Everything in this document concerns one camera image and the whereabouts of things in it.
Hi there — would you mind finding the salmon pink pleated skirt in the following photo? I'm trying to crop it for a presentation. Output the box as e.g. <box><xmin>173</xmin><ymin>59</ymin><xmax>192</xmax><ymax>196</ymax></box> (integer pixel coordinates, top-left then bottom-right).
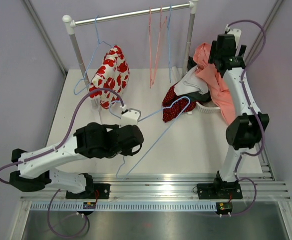
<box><xmin>193</xmin><ymin>43</ymin><xmax>236</xmax><ymax>125</ymax></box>

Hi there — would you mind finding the dark grey dotted skirt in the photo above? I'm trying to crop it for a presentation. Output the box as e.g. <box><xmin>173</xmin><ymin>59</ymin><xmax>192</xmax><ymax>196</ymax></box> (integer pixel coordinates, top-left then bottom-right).
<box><xmin>186</xmin><ymin>56</ymin><xmax>212</xmax><ymax>103</ymax></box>

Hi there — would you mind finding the dark red polka dot skirt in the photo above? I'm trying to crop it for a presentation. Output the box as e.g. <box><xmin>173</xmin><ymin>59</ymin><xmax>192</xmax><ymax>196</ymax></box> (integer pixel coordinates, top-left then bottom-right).
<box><xmin>162</xmin><ymin>85</ymin><xmax>196</xmax><ymax>123</ymax></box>

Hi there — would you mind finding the pink wire hanger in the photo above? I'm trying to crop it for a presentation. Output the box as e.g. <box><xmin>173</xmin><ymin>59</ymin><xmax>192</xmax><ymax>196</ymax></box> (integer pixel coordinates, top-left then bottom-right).
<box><xmin>152</xmin><ymin>8</ymin><xmax>167</xmax><ymax>87</ymax></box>
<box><xmin>148</xmin><ymin>8</ymin><xmax>153</xmax><ymax>89</ymax></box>

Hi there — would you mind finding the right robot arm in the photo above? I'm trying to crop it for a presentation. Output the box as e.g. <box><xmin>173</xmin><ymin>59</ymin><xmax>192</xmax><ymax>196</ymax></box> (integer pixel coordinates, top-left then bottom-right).
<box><xmin>197</xmin><ymin>33</ymin><xmax>270</xmax><ymax>200</ymax></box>

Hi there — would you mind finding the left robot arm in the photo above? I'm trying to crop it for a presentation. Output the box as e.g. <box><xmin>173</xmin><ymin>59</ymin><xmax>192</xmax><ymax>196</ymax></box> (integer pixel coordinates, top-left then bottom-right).
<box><xmin>8</xmin><ymin>122</ymin><xmax>144</xmax><ymax>199</ymax></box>

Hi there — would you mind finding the white red floral skirt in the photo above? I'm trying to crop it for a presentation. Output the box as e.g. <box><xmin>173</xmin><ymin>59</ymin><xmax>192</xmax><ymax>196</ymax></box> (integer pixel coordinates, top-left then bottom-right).
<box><xmin>88</xmin><ymin>44</ymin><xmax>130</xmax><ymax>110</ymax></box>

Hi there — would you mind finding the white perforated plastic basket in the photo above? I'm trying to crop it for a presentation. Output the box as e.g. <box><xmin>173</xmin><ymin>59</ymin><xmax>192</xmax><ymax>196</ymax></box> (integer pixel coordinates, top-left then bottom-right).
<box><xmin>196</xmin><ymin>98</ymin><xmax>221</xmax><ymax>114</ymax></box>

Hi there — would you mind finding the white and silver clothes rack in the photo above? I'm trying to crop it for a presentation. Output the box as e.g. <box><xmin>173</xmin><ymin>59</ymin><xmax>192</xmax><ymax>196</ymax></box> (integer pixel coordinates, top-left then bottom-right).
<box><xmin>62</xmin><ymin>0</ymin><xmax>198</xmax><ymax>95</ymax></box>

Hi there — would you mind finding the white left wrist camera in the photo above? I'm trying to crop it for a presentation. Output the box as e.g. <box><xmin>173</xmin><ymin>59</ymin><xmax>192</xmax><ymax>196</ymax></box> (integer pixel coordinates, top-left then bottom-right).
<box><xmin>119</xmin><ymin>108</ymin><xmax>141</xmax><ymax>127</ymax></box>

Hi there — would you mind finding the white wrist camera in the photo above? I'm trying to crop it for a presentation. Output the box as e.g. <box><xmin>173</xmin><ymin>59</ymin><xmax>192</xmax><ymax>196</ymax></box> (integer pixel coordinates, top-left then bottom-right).
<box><xmin>119</xmin><ymin>108</ymin><xmax>141</xmax><ymax>127</ymax></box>
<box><xmin>225</xmin><ymin>24</ymin><xmax>242</xmax><ymax>42</ymax></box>

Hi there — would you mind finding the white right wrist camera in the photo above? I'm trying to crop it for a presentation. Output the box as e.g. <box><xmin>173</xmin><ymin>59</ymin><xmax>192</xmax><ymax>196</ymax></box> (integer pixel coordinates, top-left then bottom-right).
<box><xmin>225</xmin><ymin>24</ymin><xmax>242</xmax><ymax>42</ymax></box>

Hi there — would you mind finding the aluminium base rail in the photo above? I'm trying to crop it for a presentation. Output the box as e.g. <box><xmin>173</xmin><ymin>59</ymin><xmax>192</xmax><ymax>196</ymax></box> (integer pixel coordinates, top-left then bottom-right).
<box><xmin>19</xmin><ymin>175</ymin><xmax>292</xmax><ymax>213</ymax></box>

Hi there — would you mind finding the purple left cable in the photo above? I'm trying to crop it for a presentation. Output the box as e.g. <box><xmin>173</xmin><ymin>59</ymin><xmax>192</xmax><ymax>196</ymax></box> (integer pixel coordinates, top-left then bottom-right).
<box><xmin>0</xmin><ymin>87</ymin><xmax>126</xmax><ymax>239</ymax></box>

